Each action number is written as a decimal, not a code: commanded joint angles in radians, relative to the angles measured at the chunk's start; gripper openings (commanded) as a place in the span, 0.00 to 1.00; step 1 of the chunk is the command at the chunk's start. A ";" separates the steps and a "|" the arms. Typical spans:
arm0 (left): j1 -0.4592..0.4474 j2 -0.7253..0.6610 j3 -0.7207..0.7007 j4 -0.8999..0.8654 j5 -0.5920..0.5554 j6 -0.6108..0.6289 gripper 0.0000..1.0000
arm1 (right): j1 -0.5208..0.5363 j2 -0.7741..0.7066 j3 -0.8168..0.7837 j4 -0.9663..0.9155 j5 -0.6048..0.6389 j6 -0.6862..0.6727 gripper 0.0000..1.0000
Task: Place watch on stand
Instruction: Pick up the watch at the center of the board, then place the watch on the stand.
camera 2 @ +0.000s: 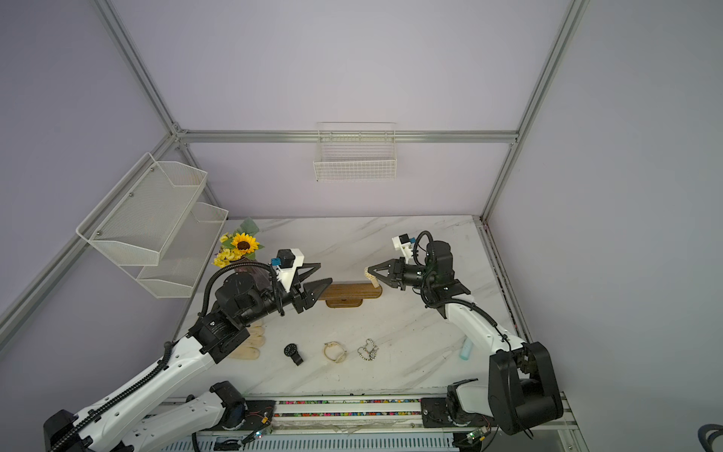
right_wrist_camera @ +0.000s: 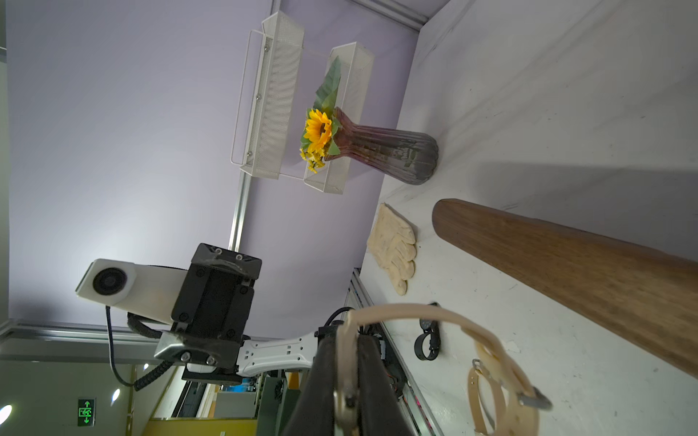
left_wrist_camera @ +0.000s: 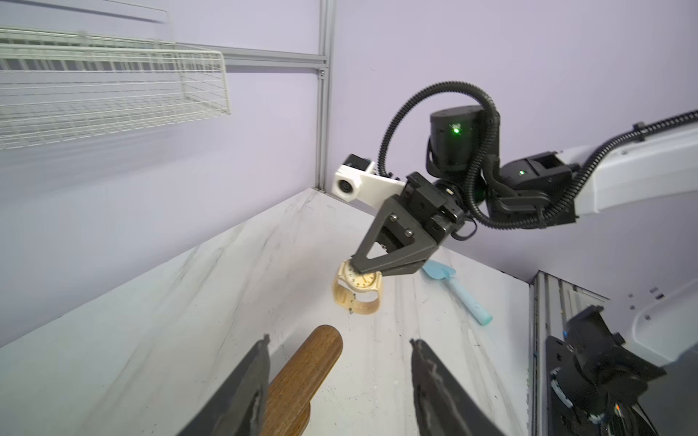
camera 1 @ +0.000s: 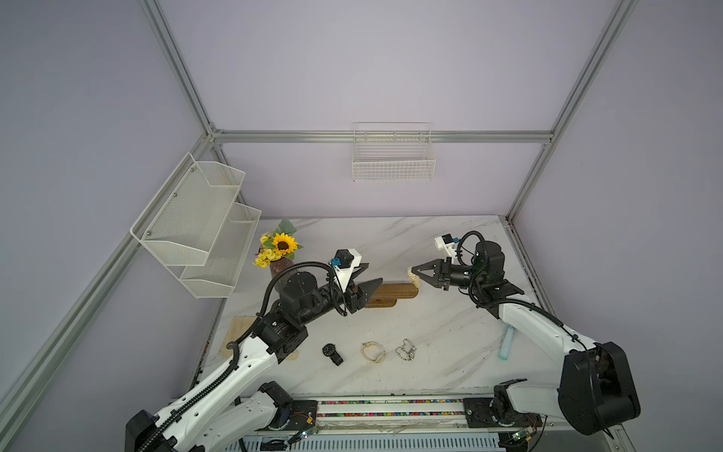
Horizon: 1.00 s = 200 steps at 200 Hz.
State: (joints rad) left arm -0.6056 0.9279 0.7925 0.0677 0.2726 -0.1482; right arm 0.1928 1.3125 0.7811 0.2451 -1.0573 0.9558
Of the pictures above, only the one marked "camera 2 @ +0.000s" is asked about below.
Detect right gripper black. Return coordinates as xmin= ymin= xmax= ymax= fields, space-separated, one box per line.
xmin=372 ymin=258 xmax=438 ymax=290

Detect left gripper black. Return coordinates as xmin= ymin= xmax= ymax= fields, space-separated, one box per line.
xmin=240 ymin=264 xmax=331 ymax=328

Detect wooden watch stand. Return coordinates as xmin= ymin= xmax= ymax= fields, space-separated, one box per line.
xmin=319 ymin=282 xmax=383 ymax=309

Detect cream strap wrist watch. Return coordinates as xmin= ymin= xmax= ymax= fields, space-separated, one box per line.
xmin=365 ymin=267 xmax=380 ymax=288

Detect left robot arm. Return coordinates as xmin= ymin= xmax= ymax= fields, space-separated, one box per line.
xmin=43 ymin=253 xmax=333 ymax=451

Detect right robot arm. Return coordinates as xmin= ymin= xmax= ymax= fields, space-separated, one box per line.
xmin=365 ymin=231 xmax=564 ymax=435

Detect black wrist watch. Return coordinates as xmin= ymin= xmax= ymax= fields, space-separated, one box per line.
xmin=284 ymin=343 xmax=303 ymax=366

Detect purple glass vase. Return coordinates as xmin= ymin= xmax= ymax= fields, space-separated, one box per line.
xmin=231 ymin=258 xmax=267 ymax=275

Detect yellow sunflower bouquet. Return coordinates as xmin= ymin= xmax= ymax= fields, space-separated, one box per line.
xmin=212 ymin=218 xmax=265 ymax=269

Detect lower white mesh shelf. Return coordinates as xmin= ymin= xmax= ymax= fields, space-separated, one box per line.
xmin=124 ymin=202 xmax=228 ymax=299

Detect white mesh shelf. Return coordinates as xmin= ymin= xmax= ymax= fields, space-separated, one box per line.
xmin=124 ymin=202 xmax=228 ymax=299
xmin=76 ymin=154 xmax=207 ymax=267

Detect upper white mesh shelf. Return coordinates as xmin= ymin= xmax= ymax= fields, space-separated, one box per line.
xmin=76 ymin=154 xmax=207 ymax=267

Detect black chair part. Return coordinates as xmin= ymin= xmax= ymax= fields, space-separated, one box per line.
xmin=697 ymin=424 xmax=723 ymax=452

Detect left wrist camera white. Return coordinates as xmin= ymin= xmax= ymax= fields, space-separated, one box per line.
xmin=270 ymin=249 xmax=304 ymax=292

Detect white wire wall basket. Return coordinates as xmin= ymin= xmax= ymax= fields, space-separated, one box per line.
xmin=314 ymin=122 xmax=397 ymax=182

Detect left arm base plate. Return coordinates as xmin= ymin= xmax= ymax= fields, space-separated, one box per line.
xmin=201 ymin=399 xmax=277 ymax=432

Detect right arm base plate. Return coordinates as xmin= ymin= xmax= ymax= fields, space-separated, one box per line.
xmin=420 ymin=397 xmax=496 ymax=429

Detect white perforated cable tray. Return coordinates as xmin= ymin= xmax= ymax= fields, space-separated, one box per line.
xmin=162 ymin=432 xmax=459 ymax=451

